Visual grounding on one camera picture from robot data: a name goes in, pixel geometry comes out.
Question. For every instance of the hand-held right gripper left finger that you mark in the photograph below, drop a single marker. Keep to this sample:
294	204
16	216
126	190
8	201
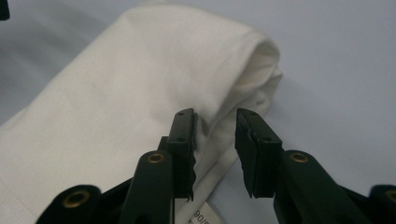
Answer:
180	155

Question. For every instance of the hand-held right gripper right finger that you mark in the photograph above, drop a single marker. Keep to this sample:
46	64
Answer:
267	168

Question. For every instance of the white child's shirt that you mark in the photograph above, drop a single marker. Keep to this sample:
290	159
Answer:
124	93

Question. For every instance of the white table cover sheet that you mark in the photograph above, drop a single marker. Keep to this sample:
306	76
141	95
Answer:
342	62

